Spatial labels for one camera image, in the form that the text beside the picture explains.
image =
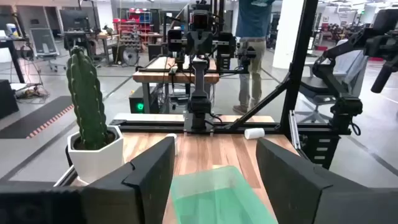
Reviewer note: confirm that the green cactus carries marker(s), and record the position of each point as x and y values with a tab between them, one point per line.
87	99

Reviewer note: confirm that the red parts shelf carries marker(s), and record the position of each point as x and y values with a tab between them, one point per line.
130	25

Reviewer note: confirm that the round floor fan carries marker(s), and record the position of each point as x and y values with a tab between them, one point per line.
130	56

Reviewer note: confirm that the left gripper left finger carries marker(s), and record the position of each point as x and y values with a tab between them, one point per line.
146	186

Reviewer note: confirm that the pale grey office chair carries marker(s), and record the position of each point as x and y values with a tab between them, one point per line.
351	68

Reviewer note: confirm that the white wipes container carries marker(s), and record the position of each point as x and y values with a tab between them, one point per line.
12	30

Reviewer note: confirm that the black mat with orange stripes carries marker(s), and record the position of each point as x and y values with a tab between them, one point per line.
34	119

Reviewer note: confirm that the black desk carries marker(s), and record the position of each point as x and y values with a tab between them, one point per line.
9	40

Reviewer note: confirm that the white pill bottle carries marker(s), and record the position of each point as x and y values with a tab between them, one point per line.
254	133
176	143

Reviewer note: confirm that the grey mesh office chair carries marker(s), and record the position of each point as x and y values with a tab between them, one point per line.
43	42

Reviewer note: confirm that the silver metal bracket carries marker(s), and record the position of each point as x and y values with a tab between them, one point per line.
294	130

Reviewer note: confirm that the translucent green plastic basket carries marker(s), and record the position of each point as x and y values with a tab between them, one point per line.
217	199

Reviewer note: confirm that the black equipment case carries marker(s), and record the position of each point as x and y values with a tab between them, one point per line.
7	99

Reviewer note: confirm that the black monitor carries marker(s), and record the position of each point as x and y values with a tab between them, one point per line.
71	20

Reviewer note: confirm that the wooden workbench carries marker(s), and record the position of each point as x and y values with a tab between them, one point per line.
149	76

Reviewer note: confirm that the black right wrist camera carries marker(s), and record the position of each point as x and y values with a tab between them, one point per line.
200	20

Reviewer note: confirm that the white building column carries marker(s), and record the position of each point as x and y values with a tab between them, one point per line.
286	34

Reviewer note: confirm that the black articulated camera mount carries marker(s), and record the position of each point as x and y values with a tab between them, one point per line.
345	105

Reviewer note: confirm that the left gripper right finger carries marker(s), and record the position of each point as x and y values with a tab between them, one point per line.
295	189

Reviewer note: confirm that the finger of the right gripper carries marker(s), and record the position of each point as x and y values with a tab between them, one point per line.
175	40
226	43

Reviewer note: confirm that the white hexagonal plant pot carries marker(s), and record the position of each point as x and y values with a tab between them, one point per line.
96	165

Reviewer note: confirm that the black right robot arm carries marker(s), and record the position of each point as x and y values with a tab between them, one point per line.
199	102

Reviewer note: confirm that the person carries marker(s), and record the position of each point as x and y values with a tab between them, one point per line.
252	18

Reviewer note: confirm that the black computer with green light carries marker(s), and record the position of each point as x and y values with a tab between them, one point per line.
136	107

